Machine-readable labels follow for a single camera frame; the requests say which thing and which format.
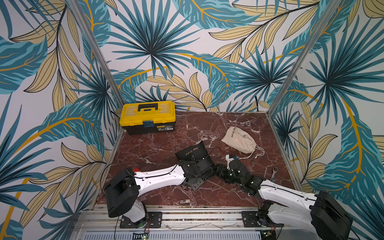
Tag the beige drawstring dryer bag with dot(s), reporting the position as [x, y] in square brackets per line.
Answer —
[243, 142]

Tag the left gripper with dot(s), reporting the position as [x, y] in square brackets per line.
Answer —
[200, 183]

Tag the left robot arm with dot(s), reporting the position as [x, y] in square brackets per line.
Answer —
[122, 191]

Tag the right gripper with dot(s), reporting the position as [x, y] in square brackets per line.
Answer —
[233, 167]

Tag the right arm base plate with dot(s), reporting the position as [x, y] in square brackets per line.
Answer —
[253, 219]

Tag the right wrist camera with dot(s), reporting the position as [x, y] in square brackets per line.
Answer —
[229, 158]

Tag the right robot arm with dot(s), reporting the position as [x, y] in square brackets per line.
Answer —
[317, 213]

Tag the silver metal wrench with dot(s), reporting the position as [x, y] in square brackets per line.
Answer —
[275, 170]

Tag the black drawstring dryer bag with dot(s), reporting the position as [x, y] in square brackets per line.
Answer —
[196, 153]

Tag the yellow black toolbox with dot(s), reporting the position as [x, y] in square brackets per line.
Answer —
[146, 118]

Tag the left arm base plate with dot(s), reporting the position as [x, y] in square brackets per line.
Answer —
[152, 220]

